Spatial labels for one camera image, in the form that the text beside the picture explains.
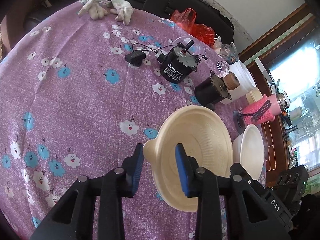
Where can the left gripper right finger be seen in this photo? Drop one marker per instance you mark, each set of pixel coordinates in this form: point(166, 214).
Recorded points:
point(199, 182)

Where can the black motor with label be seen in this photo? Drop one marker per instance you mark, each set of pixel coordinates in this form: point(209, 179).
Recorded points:
point(178, 63)

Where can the small cream bowl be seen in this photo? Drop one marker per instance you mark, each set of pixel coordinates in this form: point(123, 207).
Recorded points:
point(254, 95)

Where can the pink sleeved bottle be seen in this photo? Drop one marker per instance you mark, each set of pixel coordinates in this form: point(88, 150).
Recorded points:
point(280, 102)

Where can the cream plastic bowl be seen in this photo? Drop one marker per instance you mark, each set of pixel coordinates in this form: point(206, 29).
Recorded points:
point(203, 135)

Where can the purple floral tablecloth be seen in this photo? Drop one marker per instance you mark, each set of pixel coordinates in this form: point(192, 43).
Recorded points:
point(71, 105)

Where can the white plastic jar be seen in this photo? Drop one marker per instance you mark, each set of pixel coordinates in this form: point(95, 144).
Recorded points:
point(245, 78)

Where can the small black adapter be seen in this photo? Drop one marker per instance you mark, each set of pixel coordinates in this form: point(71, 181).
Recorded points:
point(135, 58)

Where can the red plastic bag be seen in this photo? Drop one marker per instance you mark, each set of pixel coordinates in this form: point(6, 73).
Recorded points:
point(186, 20)

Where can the white bowl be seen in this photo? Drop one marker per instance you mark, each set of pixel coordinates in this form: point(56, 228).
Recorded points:
point(248, 150)

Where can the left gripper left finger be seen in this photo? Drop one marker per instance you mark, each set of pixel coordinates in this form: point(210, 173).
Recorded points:
point(89, 201)

